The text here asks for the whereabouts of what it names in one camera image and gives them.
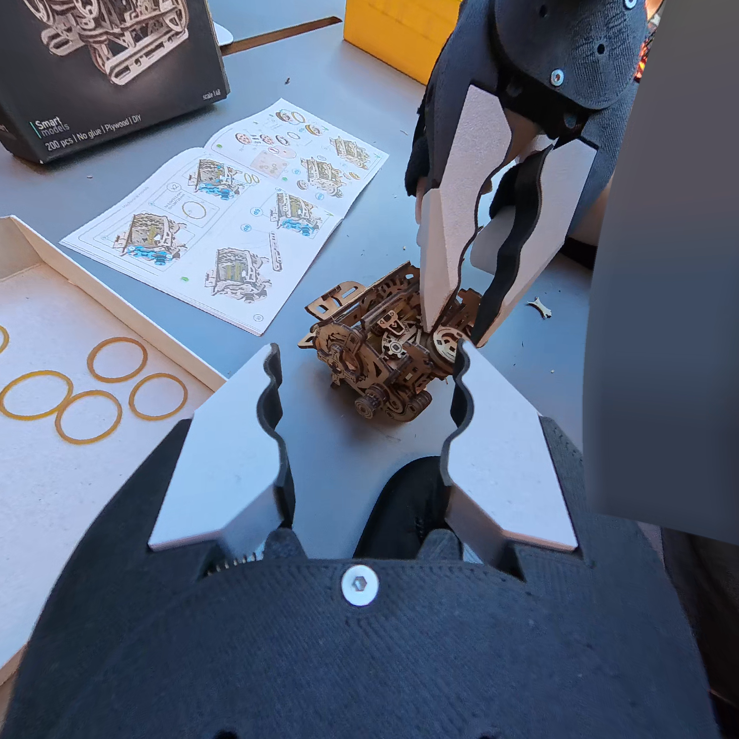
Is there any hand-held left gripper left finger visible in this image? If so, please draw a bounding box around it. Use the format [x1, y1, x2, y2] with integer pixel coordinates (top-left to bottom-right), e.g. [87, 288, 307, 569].
[148, 342, 296, 555]

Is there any wooden submarine model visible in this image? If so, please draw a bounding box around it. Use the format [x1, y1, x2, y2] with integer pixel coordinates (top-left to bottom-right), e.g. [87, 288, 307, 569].
[298, 261, 483, 423]

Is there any white cardboard tray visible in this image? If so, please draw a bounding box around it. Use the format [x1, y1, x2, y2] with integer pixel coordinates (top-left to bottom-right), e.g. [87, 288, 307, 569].
[0, 215, 227, 685]

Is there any black model kit box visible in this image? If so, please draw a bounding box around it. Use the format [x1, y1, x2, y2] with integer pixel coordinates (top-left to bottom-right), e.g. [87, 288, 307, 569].
[0, 0, 231, 165]

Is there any person's right forearm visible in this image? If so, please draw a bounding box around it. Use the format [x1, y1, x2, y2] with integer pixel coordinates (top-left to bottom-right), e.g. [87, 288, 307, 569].
[568, 164, 614, 249]

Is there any round wooden wheel part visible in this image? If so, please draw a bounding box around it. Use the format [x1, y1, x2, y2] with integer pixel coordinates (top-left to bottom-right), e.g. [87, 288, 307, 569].
[427, 324, 465, 364]

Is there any yellow plastic bin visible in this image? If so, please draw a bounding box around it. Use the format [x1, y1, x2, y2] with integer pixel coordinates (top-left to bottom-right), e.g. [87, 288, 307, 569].
[343, 0, 463, 86]

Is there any black honeycomb seat cushion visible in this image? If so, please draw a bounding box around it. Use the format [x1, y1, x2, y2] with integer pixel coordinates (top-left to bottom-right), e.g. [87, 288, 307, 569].
[353, 456, 448, 560]

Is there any open instruction booklet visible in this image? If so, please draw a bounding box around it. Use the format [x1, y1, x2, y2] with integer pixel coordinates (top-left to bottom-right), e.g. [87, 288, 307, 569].
[59, 98, 389, 337]

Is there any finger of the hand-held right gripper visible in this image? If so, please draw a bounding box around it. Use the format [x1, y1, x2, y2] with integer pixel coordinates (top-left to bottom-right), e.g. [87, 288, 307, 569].
[470, 141, 599, 348]
[416, 85, 515, 336]

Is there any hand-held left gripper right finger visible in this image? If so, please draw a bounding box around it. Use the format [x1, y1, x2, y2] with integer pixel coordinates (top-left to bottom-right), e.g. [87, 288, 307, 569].
[440, 339, 579, 569]

